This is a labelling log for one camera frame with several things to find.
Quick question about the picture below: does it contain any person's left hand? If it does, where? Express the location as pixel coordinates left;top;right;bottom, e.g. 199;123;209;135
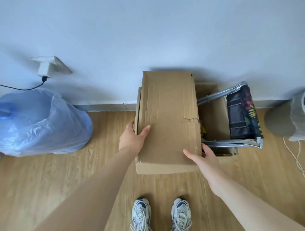
119;121;151;157

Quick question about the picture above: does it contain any person's right hand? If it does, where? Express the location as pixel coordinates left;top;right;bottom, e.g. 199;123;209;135
183;143;229;194

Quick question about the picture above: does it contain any person's left forearm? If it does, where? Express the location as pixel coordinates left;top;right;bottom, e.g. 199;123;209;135
35;148;137;231

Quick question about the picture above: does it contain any person's right forearm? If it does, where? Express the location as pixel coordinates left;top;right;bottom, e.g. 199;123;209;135
211;177;305;231

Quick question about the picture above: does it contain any yellow item in box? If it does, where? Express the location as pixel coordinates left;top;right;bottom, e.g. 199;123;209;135
200;120;207;141

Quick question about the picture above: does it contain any person's right white sneaker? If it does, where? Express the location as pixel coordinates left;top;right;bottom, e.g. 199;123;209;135
171;198;192;231

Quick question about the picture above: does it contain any person's white sneaker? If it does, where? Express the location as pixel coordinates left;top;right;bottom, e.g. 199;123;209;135
171;198;192;231
129;197;153;231

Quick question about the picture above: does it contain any chrome folding stool floral fabric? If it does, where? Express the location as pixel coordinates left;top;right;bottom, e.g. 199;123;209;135
197;81;264;150

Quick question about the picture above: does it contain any person's left white sneaker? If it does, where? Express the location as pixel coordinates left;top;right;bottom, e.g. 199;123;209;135
129;197;153;231

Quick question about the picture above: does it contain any blue water jug in bag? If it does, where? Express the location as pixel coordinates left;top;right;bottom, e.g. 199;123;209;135
0;88;93;158

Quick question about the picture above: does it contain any clear plastic wrapped appliance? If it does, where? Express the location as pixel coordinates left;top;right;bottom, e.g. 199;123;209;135
288;90;305;142

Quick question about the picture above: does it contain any white charger plug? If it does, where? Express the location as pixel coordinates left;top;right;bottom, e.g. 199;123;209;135
37;62;52;79

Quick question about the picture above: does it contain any white cord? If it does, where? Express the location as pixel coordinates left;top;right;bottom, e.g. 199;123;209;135
283;136;305;179

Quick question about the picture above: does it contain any white wall socket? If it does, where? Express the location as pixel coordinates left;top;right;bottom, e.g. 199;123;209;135
30;56;73;75

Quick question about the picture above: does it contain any black charger cable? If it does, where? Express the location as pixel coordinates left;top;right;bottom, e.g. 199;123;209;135
0;76;47;91

